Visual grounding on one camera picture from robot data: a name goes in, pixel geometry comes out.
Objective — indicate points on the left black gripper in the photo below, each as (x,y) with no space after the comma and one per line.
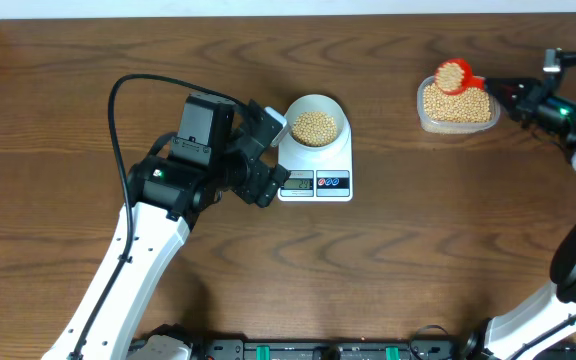
(260,182)

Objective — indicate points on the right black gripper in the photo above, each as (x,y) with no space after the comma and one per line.
(528,101)

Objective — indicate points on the red plastic measuring scoop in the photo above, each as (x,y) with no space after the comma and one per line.
(470,80)

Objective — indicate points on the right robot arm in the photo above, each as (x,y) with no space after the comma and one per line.
(549,315)

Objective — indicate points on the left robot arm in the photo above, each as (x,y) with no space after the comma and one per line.
(182,175)

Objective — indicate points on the soybeans in scoop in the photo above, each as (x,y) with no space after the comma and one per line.
(449,77)

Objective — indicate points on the white digital kitchen scale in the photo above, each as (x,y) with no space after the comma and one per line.
(324,175)

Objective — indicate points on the soybeans in bowl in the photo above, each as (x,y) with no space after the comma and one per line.
(314,129)

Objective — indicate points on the grey round bowl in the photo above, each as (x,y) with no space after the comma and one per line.
(320,103)

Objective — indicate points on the pile of soybeans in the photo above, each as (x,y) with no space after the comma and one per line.
(471,106)

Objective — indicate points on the clear plastic container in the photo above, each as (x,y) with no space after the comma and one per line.
(440,127)

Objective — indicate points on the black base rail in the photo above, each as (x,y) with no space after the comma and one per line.
(159,347)

